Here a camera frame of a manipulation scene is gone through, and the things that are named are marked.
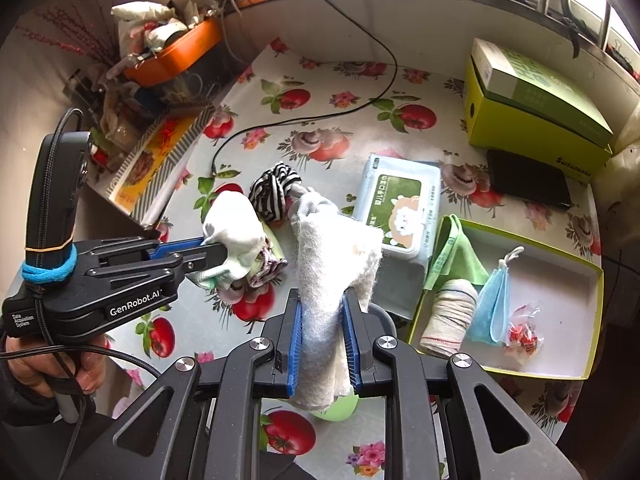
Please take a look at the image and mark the black white striped cloth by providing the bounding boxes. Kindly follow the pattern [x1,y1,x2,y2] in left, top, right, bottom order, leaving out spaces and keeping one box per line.
[248,161,303,223]

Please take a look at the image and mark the black phone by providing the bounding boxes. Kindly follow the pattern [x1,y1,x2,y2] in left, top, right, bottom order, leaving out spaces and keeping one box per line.
[486,149,573,209]

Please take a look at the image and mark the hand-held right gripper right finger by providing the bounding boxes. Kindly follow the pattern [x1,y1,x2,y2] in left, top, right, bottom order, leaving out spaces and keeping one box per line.
[342,287,571,480]

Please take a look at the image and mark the wet wipes pack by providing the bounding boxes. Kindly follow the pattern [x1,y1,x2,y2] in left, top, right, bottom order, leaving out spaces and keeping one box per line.
[352,154,442,321]

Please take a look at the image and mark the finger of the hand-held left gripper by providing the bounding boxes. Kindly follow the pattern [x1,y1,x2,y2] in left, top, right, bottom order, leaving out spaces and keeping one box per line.
[75,236,211,261]
[89,242,229,284]

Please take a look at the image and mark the light green red-trimmed towel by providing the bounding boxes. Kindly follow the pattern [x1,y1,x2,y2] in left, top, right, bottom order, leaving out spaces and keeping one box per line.
[245,225,290,288]

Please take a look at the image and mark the clear plastic container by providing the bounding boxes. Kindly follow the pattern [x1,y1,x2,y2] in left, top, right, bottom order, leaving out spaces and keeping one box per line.
[150,60,236,111]

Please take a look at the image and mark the red dried branches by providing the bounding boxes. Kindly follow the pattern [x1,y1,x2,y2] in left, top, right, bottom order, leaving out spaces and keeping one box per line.
[15,5,116,68]

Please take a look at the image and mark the white fluffy towel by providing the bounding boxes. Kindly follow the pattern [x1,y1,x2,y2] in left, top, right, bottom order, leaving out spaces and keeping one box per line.
[290,210,385,411]

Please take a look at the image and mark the orange plastic basin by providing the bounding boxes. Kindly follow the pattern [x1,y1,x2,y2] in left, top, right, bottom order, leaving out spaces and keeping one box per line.
[124,17,225,86]

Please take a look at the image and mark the printed flat box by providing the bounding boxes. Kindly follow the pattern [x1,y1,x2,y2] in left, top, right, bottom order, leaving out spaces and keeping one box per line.
[107,105,218,223]

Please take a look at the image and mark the white plastic bag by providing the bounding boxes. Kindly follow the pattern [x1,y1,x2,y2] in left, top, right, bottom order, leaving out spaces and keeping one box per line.
[111,2,176,27]

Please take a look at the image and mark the blue face mask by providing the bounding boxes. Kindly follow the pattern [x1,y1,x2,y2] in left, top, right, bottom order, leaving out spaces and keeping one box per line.
[467,246,525,346]

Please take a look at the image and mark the green shoe box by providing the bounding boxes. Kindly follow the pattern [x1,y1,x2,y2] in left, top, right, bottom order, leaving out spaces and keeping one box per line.
[462,52,615,171]

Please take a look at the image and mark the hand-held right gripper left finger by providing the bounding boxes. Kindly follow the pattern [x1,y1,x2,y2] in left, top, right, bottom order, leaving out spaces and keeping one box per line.
[65,287,306,480]

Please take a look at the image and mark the clear plastic cup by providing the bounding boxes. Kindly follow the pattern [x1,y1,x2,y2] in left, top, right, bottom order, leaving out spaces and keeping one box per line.
[367,305,398,341]

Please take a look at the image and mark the green-edged white box tray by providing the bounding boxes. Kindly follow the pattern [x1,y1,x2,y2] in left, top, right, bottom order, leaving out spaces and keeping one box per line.
[407,215,605,380]

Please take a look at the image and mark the green round case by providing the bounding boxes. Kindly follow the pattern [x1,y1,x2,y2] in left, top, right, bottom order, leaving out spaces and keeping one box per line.
[310,395,362,423]

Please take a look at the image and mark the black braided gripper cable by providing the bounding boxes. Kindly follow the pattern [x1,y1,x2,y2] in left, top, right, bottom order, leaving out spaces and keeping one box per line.
[22,107,86,480]

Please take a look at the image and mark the green white flat box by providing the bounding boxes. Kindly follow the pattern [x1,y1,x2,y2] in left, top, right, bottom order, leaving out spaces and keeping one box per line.
[472,37,615,148]

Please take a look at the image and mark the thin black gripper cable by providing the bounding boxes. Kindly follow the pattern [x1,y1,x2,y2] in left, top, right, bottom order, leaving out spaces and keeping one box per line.
[0,345,163,378]

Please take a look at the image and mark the black hook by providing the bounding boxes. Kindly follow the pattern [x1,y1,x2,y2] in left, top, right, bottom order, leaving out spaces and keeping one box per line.
[560,0,583,58]

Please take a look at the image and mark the black power cable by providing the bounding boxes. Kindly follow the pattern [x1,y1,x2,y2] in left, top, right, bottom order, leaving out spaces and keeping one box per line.
[212,0,398,176]

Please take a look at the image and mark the cream bandage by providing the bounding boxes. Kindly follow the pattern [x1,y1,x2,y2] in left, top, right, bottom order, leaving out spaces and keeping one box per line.
[419,279,479,358]

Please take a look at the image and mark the clear candy bag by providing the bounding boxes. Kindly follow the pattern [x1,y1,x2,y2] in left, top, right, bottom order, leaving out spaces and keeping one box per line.
[502,302,543,366]

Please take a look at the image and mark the person's left hand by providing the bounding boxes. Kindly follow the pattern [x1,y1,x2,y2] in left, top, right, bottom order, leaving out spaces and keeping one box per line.
[6,334,109,402]

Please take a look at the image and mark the white sock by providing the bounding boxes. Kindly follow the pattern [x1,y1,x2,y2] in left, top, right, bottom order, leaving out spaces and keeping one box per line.
[187,194,266,291]

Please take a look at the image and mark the green cloth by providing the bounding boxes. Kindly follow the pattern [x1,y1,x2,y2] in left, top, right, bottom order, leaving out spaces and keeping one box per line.
[424,214,491,292]

